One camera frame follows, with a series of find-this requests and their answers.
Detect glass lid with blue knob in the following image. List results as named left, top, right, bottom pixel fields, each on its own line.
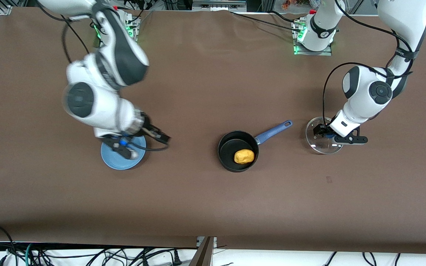
left=305, top=117, right=344, bottom=155

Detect yellow potato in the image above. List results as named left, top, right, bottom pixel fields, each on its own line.
left=234, top=149, right=255, bottom=165

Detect blue round plate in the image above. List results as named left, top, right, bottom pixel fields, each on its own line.
left=101, top=135, right=147, bottom=170

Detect brown table cover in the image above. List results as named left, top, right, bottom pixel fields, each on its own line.
left=0, top=7, right=426, bottom=255

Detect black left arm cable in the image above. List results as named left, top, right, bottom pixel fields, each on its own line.
left=322, top=0, right=420, bottom=120

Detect black pot with blue handle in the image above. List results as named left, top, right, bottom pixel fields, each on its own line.
left=217, top=120, right=294, bottom=173

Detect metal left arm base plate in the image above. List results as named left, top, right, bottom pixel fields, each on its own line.
left=293, top=20, right=333, bottom=56

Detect black cable on table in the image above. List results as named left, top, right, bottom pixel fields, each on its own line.
left=230, top=10, right=304, bottom=34
left=117, top=0, right=154, bottom=28

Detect black tangled floor cable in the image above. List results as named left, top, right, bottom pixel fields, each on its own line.
left=32, top=247, right=101, bottom=266
left=98, top=247, right=173, bottom=266

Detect aluminium frame profile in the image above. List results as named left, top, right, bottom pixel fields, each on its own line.
left=188, top=236, right=218, bottom=266

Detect silver rail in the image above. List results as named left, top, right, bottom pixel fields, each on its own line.
left=192, top=0, right=247, bottom=11

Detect teal floor cable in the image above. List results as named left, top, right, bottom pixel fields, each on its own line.
left=24, top=243, right=34, bottom=266

